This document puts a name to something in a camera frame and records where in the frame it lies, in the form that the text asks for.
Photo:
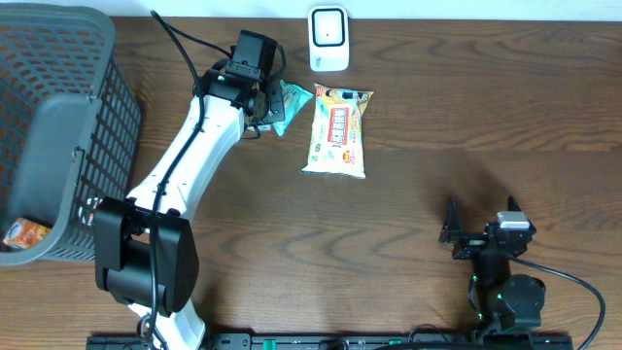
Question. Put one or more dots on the dark grey plastic basket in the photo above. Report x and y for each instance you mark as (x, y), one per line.
(70, 126)

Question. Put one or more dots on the orange Kleenex tissue pack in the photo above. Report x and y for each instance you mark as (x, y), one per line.
(25, 234)

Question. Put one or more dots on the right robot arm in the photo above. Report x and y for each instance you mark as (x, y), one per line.
(505, 302)

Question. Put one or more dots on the teal crinkled snack pack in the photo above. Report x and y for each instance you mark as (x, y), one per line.
(294, 99)

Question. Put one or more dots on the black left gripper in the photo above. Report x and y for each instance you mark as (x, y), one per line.
(274, 103)

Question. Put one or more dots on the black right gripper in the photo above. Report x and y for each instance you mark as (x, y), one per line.
(453, 224)

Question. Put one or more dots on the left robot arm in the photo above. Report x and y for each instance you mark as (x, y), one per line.
(145, 254)

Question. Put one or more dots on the large yellow wipes pack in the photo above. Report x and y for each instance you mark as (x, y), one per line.
(336, 144)

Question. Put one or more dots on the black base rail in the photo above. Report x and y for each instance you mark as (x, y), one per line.
(418, 340)

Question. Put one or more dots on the white barcode scanner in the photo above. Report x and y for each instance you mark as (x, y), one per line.
(329, 41)

